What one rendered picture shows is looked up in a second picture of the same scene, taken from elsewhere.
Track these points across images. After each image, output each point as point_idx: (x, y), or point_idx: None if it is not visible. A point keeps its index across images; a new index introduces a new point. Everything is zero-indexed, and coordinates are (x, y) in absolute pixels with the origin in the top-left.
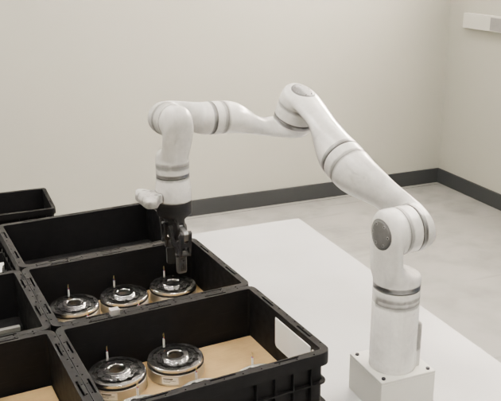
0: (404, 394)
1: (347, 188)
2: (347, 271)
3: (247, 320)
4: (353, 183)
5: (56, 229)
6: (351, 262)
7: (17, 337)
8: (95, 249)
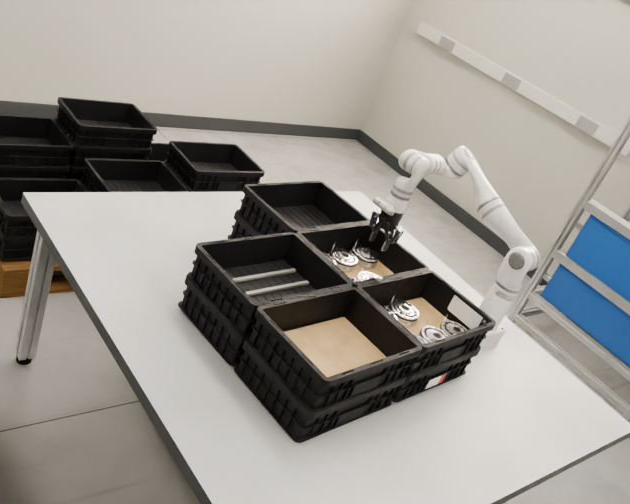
0: (490, 340)
1: (492, 225)
2: (412, 245)
3: (423, 288)
4: (498, 224)
5: (272, 192)
6: (410, 238)
7: (342, 289)
8: (286, 207)
